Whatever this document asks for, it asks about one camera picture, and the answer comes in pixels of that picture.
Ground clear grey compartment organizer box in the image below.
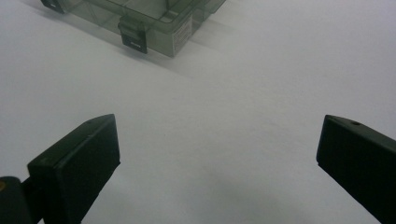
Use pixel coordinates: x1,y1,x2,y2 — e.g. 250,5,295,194
40,0,227,58

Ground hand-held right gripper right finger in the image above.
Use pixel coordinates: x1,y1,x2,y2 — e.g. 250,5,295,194
316,114,396,224

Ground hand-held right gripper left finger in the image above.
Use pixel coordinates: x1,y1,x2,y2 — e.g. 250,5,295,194
27,113,121,224

